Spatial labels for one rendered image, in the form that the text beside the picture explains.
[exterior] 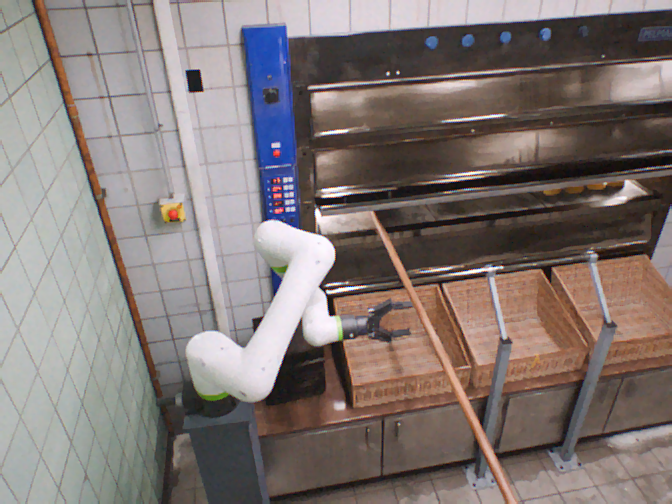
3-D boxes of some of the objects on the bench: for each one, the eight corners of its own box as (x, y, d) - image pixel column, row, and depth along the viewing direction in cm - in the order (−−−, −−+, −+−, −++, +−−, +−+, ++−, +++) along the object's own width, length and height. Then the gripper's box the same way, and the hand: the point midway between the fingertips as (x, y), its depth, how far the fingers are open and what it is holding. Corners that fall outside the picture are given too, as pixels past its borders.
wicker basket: (540, 306, 298) (549, 266, 282) (632, 292, 305) (646, 252, 290) (590, 369, 257) (604, 326, 242) (695, 352, 265) (715, 309, 250)
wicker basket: (332, 337, 281) (330, 297, 266) (434, 322, 289) (438, 282, 274) (351, 410, 241) (350, 367, 226) (469, 391, 248) (476, 347, 233)
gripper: (353, 293, 194) (409, 286, 197) (353, 343, 208) (406, 335, 211) (357, 306, 188) (415, 298, 191) (357, 357, 202) (412, 348, 205)
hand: (408, 318), depth 201 cm, fingers open, 13 cm apart
